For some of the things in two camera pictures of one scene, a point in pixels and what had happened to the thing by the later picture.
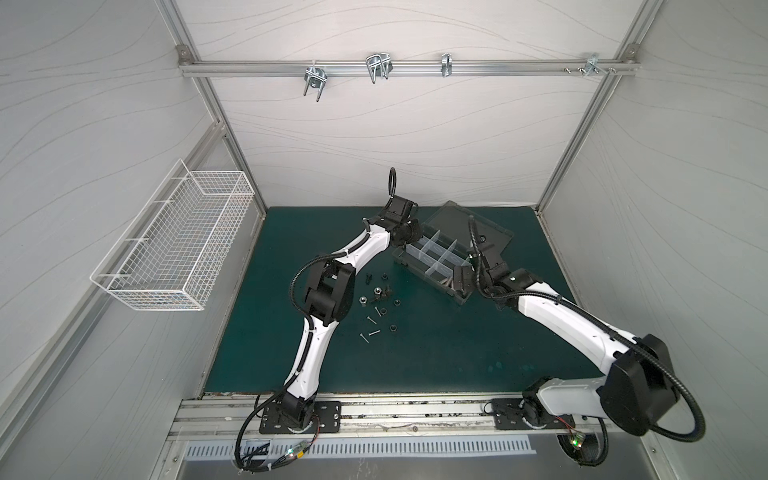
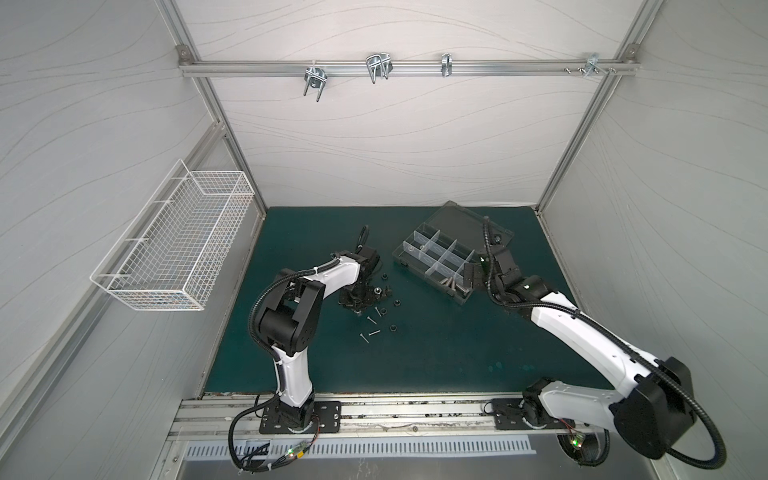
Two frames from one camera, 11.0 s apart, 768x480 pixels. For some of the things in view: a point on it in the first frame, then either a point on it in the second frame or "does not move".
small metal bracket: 446,64 does not move
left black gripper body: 410,231 → 358,297
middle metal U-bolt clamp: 379,65 does not move
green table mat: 406,335 does not move
